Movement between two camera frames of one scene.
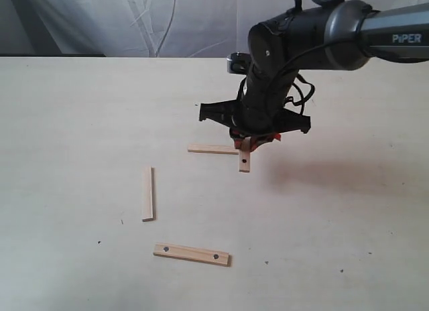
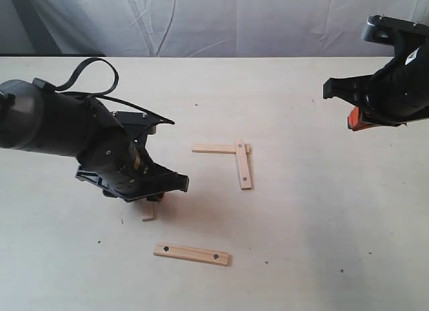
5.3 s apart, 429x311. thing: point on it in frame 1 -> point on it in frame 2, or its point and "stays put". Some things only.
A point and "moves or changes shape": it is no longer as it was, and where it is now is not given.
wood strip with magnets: x=244 y=155 moves or changes shape
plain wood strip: x=218 y=149 stays put
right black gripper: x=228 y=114 -> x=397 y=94
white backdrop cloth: x=155 y=23 stays put
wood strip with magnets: x=207 y=257 stays put
